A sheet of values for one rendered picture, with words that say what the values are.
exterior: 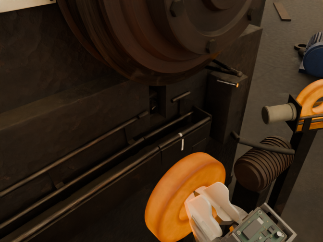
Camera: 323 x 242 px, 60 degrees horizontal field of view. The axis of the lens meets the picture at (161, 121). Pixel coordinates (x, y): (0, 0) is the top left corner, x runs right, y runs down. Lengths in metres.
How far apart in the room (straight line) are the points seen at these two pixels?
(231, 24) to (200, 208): 0.35
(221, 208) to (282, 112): 0.57
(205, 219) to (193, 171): 0.07
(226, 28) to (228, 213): 0.34
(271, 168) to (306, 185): 0.75
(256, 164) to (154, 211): 0.61
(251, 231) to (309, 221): 1.23
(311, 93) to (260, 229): 0.64
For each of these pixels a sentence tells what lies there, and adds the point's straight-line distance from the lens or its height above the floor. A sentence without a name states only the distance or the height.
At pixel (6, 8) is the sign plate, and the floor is 1.06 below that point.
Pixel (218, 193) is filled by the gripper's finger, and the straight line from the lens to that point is 0.43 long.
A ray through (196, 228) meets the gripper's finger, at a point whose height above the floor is 0.83.
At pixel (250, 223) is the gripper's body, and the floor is 0.89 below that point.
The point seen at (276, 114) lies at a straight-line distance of 0.95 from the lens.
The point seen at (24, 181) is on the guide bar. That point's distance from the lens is 0.67.
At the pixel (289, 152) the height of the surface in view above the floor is 0.56.
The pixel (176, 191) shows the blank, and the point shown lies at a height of 0.89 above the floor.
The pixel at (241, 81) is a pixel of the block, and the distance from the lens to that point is 0.86.
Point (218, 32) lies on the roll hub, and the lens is 0.56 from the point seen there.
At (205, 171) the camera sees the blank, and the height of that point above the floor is 0.89.
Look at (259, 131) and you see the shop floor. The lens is 2.00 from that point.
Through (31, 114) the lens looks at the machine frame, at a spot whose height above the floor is 0.87.
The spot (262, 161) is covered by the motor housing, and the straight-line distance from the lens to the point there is 0.99.
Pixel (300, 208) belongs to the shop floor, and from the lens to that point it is 1.63.
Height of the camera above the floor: 1.20
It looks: 37 degrees down
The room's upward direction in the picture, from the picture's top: straight up
